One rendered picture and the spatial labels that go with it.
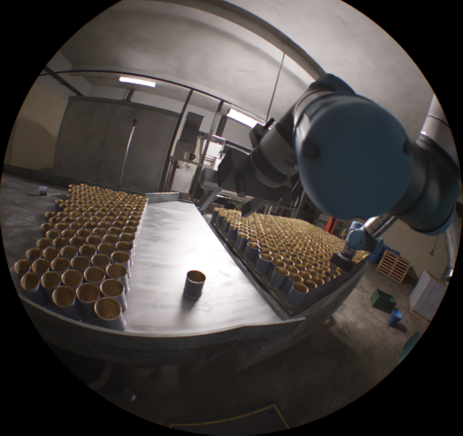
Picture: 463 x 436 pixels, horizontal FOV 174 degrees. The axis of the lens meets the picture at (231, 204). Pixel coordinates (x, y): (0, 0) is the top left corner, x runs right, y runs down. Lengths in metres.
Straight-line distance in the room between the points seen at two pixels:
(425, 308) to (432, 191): 5.38
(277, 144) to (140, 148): 2.79
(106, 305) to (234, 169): 0.44
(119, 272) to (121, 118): 2.79
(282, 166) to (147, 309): 0.50
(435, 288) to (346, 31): 5.87
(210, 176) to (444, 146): 0.30
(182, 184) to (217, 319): 2.94
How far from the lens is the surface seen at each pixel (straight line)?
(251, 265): 0.80
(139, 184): 2.95
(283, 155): 0.21
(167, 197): 1.58
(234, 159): 0.23
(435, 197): 0.17
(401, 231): 9.50
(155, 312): 0.50
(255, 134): 0.27
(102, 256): 0.58
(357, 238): 0.59
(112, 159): 3.04
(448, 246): 0.70
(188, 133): 2.68
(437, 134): 0.18
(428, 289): 5.34
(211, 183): 0.25
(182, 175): 3.21
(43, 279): 0.54
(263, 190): 0.27
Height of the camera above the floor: 1.49
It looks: 10 degrees down
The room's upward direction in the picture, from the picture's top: 17 degrees clockwise
